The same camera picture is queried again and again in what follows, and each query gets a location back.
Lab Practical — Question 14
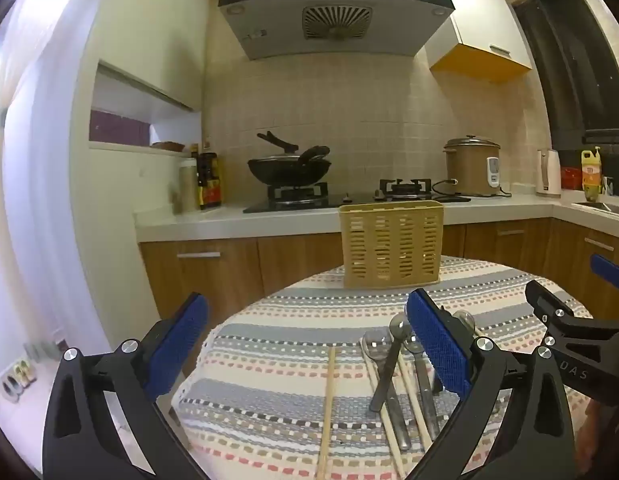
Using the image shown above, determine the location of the white and yellow wall cabinet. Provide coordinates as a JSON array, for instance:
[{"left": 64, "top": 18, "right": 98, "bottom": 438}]
[{"left": 424, "top": 0, "right": 534, "bottom": 85}]

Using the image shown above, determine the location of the white electric kettle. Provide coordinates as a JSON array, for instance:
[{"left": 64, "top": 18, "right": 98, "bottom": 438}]
[{"left": 535, "top": 148, "right": 561, "bottom": 197}]

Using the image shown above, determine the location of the yellow plastic utensil basket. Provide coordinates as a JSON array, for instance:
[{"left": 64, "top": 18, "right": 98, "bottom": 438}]
[{"left": 338, "top": 200, "right": 445, "bottom": 289}]

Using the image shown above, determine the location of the grey range hood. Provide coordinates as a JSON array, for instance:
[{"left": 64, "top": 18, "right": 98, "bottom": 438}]
[{"left": 218, "top": 0, "right": 456, "bottom": 63}]

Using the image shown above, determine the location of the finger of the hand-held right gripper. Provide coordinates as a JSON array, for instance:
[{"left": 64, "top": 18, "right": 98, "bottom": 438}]
[
  {"left": 525, "top": 280, "right": 593, "bottom": 341},
  {"left": 589, "top": 254, "right": 619, "bottom": 292}
]

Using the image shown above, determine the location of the dark window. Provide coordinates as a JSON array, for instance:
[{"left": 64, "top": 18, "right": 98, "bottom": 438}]
[{"left": 514, "top": 0, "right": 619, "bottom": 151}]

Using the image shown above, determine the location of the steel spoon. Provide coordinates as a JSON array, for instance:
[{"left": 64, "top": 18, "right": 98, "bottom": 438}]
[
  {"left": 362, "top": 331, "right": 413, "bottom": 451},
  {"left": 370, "top": 311, "right": 413, "bottom": 412},
  {"left": 452, "top": 310, "right": 477, "bottom": 337},
  {"left": 403, "top": 334, "right": 441, "bottom": 442}
]

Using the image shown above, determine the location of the thin dark sauce bottle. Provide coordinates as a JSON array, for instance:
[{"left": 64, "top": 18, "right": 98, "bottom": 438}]
[{"left": 190, "top": 144, "right": 210, "bottom": 211}]

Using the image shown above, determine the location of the black wok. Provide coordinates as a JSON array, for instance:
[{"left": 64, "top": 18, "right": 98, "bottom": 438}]
[{"left": 248, "top": 146, "right": 333, "bottom": 187}]

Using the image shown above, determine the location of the white kitchen countertop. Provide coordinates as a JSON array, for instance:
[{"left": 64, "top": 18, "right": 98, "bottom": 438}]
[{"left": 135, "top": 192, "right": 619, "bottom": 246}]

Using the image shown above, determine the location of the wooden chopstick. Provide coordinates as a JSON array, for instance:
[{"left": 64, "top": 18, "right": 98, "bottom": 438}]
[
  {"left": 317, "top": 347, "right": 337, "bottom": 479},
  {"left": 362, "top": 351, "right": 406, "bottom": 479},
  {"left": 397, "top": 354, "right": 434, "bottom": 448}
]

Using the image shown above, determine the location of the beige canister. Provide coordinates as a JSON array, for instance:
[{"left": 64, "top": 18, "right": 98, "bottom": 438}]
[{"left": 179, "top": 158, "right": 199, "bottom": 213}]

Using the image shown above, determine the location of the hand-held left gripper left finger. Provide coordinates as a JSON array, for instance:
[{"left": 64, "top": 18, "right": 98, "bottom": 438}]
[{"left": 42, "top": 291, "right": 210, "bottom": 480}]

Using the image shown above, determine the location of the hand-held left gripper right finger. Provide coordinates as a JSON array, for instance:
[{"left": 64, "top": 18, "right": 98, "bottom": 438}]
[{"left": 406, "top": 287, "right": 575, "bottom": 480}]

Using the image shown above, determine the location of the steel sink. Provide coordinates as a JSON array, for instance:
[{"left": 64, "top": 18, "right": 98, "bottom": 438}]
[{"left": 572, "top": 201, "right": 619, "bottom": 218}]

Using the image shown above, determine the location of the striped woven tablecloth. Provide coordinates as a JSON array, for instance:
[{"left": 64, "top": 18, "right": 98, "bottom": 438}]
[{"left": 170, "top": 255, "right": 595, "bottom": 480}]

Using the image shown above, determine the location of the black power cable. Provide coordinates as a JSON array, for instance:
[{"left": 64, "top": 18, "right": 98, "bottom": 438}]
[{"left": 432, "top": 179, "right": 513, "bottom": 201}]

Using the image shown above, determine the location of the brown rice cooker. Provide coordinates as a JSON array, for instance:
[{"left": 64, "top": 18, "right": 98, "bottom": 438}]
[{"left": 443, "top": 135, "right": 502, "bottom": 197}]

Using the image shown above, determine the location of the black gas stove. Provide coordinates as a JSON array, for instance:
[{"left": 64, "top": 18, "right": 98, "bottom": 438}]
[{"left": 242, "top": 178, "right": 473, "bottom": 214}]

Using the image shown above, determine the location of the yellow detergent bottle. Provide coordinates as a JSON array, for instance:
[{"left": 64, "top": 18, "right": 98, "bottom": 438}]
[{"left": 581, "top": 146, "right": 603, "bottom": 198}]

